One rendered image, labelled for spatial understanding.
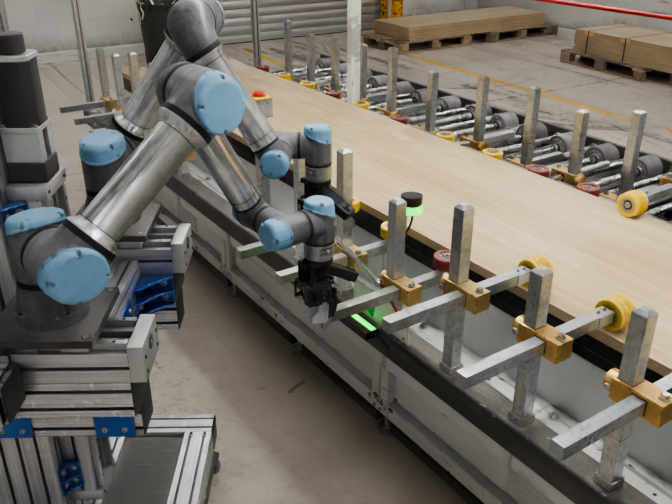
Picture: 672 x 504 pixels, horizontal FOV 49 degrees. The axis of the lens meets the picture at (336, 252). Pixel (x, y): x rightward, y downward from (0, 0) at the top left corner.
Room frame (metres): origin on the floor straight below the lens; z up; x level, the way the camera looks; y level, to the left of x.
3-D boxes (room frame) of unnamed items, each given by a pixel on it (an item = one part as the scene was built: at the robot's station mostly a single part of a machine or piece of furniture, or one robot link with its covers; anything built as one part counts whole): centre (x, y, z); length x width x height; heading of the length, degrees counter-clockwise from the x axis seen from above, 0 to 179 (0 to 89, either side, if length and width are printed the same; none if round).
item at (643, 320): (1.19, -0.58, 0.89); 0.04 x 0.04 x 0.48; 34
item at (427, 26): (10.33, -1.72, 0.23); 2.41 x 0.77 x 0.17; 123
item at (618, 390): (1.17, -0.60, 0.95); 0.14 x 0.06 x 0.05; 34
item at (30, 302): (1.33, 0.60, 1.09); 0.15 x 0.15 x 0.10
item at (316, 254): (1.62, 0.04, 1.04); 0.08 x 0.08 x 0.05
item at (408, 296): (1.79, -0.18, 0.85); 0.14 x 0.06 x 0.05; 34
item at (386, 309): (1.82, -0.13, 0.75); 0.26 x 0.01 x 0.10; 34
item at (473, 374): (1.36, -0.46, 0.95); 0.50 x 0.04 x 0.04; 124
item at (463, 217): (1.60, -0.30, 0.93); 0.04 x 0.04 x 0.48; 34
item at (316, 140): (1.93, 0.05, 1.21); 0.09 x 0.08 x 0.11; 87
